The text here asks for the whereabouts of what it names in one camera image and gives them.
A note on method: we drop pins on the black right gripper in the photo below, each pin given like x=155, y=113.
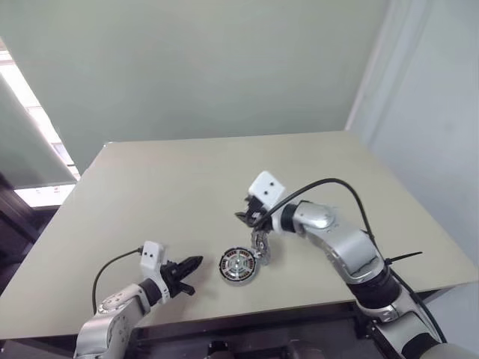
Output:
x=260, y=215

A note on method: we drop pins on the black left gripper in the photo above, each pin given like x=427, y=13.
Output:
x=172, y=286

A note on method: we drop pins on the small metal bracket part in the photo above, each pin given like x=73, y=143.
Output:
x=262, y=248

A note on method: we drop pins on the motor stator with copper windings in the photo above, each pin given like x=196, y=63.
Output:
x=223, y=266

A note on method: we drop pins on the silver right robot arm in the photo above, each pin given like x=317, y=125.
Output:
x=337, y=239

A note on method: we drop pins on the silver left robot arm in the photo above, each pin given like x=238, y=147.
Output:
x=108, y=318

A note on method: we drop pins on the black boxy shape under table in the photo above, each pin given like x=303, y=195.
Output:
x=221, y=349

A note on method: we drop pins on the white window sill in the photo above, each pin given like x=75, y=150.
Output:
x=41, y=194

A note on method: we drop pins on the dark cabinet beside window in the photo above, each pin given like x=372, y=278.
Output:
x=18, y=232

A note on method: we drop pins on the grey roller window blind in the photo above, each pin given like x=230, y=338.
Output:
x=22, y=142

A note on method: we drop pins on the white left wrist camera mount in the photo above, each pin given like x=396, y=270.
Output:
x=151, y=258

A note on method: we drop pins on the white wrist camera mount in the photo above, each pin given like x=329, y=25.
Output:
x=151, y=258
x=267, y=188

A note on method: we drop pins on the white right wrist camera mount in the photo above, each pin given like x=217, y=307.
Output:
x=267, y=188

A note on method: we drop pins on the black table frame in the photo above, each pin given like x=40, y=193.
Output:
x=243, y=329

